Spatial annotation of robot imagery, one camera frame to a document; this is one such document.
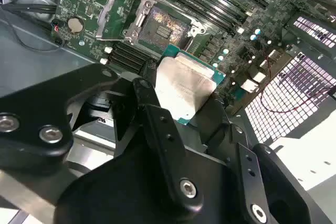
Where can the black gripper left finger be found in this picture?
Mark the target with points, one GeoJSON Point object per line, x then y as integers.
{"type": "Point", "coordinates": [34, 98]}

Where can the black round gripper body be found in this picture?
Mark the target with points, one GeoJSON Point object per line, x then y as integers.
{"type": "Point", "coordinates": [126, 195]}

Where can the silver green CPU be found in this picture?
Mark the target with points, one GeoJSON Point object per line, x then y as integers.
{"type": "Point", "coordinates": [181, 82]}

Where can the metal socket cover frame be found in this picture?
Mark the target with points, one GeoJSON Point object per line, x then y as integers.
{"type": "Point", "coordinates": [105, 14]}

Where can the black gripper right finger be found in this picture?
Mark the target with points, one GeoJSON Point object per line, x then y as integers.
{"type": "Point", "coordinates": [256, 192]}

